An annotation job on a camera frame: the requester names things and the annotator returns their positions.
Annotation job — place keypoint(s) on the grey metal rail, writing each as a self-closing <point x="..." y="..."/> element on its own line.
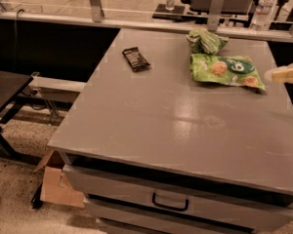
<point x="162" y="26"/>

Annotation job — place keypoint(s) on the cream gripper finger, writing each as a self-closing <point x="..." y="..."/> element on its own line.
<point x="283" y="74"/>

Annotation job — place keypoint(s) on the black side table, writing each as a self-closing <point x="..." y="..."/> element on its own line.
<point x="11" y="84"/>

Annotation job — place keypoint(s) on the black drawer handle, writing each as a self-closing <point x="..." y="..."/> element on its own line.
<point x="169" y="203"/>

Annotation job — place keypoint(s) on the near clear water bottle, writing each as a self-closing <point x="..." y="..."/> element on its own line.
<point x="262" y="14"/>

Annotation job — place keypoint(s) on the grey drawer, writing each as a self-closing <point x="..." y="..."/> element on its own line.
<point x="137" y="190"/>
<point x="117" y="217"/>

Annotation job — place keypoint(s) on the grey top drawer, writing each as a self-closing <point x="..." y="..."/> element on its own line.
<point x="137" y="190"/>

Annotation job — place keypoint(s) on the black flat mat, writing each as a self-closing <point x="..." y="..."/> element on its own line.
<point x="162" y="13"/>

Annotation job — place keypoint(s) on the green rice chip bag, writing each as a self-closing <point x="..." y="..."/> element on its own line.
<point x="237" y="71"/>

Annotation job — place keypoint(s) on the brown cardboard box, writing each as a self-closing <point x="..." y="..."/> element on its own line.
<point x="56" y="188"/>

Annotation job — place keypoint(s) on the dark brown snack bar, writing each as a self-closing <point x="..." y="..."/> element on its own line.
<point x="135" y="59"/>

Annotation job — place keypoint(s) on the green jalapeno chip bag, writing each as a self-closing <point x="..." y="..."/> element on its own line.
<point x="203" y="41"/>

